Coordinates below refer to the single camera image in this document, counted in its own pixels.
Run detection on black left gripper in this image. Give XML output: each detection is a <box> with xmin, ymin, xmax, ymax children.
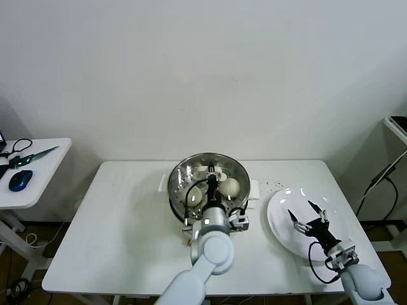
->
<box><xmin>205</xmin><ymin>161</ymin><xmax>224</xmax><ymax>209</ymax></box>

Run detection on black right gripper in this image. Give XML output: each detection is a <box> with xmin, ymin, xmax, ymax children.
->
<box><xmin>287</xmin><ymin>200</ymin><xmax>341</xmax><ymax>255</ymax></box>

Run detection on white steamed baozi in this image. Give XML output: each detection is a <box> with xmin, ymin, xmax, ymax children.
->
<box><xmin>220</xmin><ymin>178</ymin><xmax>241</xmax><ymax>197</ymax></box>
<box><xmin>193</xmin><ymin>164</ymin><xmax>209</xmax><ymax>180</ymax></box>
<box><xmin>186</xmin><ymin>187</ymin><xmax>204</xmax><ymax>207</ymax></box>

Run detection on glass lid with white handle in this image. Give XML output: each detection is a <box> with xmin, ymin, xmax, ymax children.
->
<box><xmin>167</xmin><ymin>152</ymin><xmax>251</xmax><ymax>227</ymax></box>

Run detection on stainless steel steamer basket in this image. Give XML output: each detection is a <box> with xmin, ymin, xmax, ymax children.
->
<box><xmin>158</xmin><ymin>152</ymin><xmax>261</xmax><ymax>223</ymax></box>

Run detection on large white plate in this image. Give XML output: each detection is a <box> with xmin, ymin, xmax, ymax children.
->
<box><xmin>266</xmin><ymin>187</ymin><xmax>348</xmax><ymax>262</ymax></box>

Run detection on white shelf stand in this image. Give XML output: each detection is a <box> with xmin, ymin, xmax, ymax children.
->
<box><xmin>383</xmin><ymin>116</ymin><xmax>407</xmax><ymax>252</ymax></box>

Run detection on black flat device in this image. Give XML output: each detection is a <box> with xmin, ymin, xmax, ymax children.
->
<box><xmin>390</xmin><ymin>116</ymin><xmax>407</xmax><ymax>135</ymax></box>

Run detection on white side table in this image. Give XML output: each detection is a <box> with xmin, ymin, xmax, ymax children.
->
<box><xmin>0</xmin><ymin>137</ymin><xmax>72</xmax><ymax>283</ymax></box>

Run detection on blue computer mouse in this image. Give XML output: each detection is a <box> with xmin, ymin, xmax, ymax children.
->
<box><xmin>8</xmin><ymin>170</ymin><xmax>34</xmax><ymax>193</ymax></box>

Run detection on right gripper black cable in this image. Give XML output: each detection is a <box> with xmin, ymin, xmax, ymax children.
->
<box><xmin>307</xmin><ymin>241</ymin><xmax>343</xmax><ymax>284</ymax></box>

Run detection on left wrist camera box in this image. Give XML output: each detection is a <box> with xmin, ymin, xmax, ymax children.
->
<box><xmin>230</xmin><ymin>213</ymin><xmax>251</xmax><ymax>231</ymax></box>

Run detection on black cable with adapter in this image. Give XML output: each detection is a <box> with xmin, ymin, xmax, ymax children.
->
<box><xmin>354</xmin><ymin>157</ymin><xmax>407</xmax><ymax>223</ymax></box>

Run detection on green handled scissors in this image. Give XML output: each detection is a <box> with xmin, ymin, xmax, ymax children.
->
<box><xmin>8</xmin><ymin>146</ymin><xmax>60</xmax><ymax>168</ymax></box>

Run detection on white floor cable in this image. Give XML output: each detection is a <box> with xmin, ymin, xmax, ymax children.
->
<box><xmin>25</xmin><ymin>222</ymin><xmax>66</xmax><ymax>248</ymax></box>

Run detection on black looped cable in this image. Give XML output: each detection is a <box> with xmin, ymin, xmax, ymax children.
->
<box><xmin>0</xmin><ymin>138</ymin><xmax>32</xmax><ymax>160</ymax></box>

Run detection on black floor cables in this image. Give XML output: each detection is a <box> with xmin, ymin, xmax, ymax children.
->
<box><xmin>0</xmin><ymin>278</ymin><xmax>31</xmax><ymax>301</ymax></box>

